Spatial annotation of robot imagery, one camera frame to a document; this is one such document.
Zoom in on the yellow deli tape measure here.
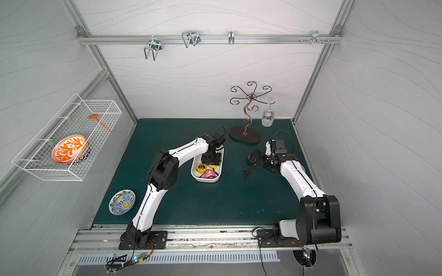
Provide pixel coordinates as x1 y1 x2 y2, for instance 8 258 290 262
196 163 207 174

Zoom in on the pink tape measure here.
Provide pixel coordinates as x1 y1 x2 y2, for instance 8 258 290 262
202 170 218 179

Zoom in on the white plastic storage box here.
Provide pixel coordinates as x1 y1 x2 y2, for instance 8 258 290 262
191 147 224 184

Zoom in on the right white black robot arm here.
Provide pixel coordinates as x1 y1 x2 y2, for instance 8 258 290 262
244 150 342 246

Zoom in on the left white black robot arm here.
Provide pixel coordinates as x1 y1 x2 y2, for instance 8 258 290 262
125 131 226 242

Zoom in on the copper scroll glass stand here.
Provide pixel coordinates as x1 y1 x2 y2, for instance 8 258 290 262
229 81 274 144

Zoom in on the clear wine glass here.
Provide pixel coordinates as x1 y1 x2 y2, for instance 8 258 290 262
261 97 276 127

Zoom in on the blue yellow patterned plate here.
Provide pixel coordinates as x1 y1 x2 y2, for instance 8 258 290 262
108 189 136 216

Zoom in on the metal loop hook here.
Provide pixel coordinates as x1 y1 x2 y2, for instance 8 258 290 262
181 31 201 48

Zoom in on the small metal clip hook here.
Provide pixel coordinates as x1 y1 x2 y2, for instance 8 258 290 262
228 31 235 45

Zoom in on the metal double hook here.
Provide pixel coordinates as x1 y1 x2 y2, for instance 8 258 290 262
144 37 162 61

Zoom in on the orange spatula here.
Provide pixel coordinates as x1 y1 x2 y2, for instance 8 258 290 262
89 114 112 133

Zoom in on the orange patterned plate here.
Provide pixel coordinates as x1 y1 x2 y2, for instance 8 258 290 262
51 135 89 164

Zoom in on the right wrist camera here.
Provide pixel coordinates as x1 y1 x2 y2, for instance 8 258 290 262
265 138 288 156

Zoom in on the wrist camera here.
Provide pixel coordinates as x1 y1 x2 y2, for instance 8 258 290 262
265 138 288 156
214 131 226 148

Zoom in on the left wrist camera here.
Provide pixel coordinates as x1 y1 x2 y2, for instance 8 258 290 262
214 131 226 148

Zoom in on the right base cable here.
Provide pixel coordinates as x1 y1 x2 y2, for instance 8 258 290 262
251 227 270 276

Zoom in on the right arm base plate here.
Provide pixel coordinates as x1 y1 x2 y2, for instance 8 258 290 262
252 227 303 248

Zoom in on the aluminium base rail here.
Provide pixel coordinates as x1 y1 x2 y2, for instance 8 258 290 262
68 225 353 254

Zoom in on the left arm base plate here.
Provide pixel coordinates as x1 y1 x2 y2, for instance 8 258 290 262
118 231 169 250

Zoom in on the metal bracket hook right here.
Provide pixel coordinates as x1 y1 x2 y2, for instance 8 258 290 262
299 31 330 45

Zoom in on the aluminium top rail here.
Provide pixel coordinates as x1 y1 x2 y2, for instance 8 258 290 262
77 33 344 46

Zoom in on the left base cable bundle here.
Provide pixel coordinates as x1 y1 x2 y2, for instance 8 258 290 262
105 239 155 273

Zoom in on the white wire wall basket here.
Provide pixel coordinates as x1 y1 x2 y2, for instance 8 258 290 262
12 93 122 181

